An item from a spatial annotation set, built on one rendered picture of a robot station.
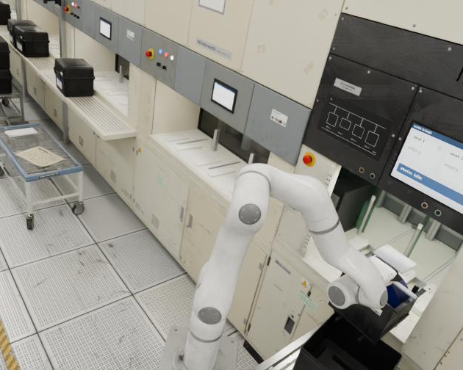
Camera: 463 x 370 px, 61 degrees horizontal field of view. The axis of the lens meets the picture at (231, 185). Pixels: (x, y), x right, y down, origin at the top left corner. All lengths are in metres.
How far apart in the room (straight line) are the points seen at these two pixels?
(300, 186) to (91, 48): 3.42
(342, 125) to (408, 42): 0.39
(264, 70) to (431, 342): 1.32
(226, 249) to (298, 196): 0.26
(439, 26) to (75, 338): 2.35
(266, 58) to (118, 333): 1.80
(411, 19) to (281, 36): 0.58
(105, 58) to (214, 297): 3.41
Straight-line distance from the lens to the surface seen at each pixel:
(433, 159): 1.50
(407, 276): 2.11
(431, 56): 1.49
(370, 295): 1.21
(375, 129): 1.59
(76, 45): 4.17
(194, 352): 1.47
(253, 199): 0.99
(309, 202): 1.05
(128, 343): 2.58
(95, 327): 2.66
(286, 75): 1.84
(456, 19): 1.47
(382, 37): 1.58
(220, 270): 1.18
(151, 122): 2.91
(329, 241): 1.13
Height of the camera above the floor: 2.06
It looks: 30 degrees down
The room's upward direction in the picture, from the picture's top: 12 degrees clockwise
